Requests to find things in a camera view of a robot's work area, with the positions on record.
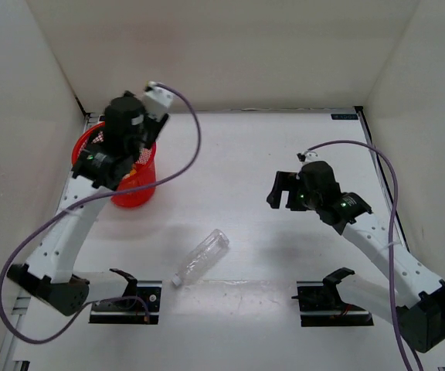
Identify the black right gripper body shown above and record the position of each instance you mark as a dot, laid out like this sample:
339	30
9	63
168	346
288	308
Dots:
296	202

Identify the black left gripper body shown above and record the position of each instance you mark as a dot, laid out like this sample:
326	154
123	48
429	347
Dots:
148	138

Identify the clear plastic bottle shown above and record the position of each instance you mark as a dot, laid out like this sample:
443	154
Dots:
203	258

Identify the orange juice bottle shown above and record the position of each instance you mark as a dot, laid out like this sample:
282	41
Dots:
134	170

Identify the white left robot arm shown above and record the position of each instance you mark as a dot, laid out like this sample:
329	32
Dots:
107	156

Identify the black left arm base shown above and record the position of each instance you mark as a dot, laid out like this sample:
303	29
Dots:
119	298

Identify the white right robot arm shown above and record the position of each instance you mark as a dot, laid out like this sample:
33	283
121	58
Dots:
414	303

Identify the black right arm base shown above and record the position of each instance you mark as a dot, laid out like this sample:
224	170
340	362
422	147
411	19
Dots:
320	304

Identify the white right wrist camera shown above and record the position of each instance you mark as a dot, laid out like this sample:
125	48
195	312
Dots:
308	157

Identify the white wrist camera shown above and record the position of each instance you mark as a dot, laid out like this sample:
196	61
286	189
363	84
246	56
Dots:
308	157
156	101

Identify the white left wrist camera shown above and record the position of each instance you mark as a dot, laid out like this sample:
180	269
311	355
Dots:
156	101

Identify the aluminium table frame rail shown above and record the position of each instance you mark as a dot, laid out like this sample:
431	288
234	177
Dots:
17	308

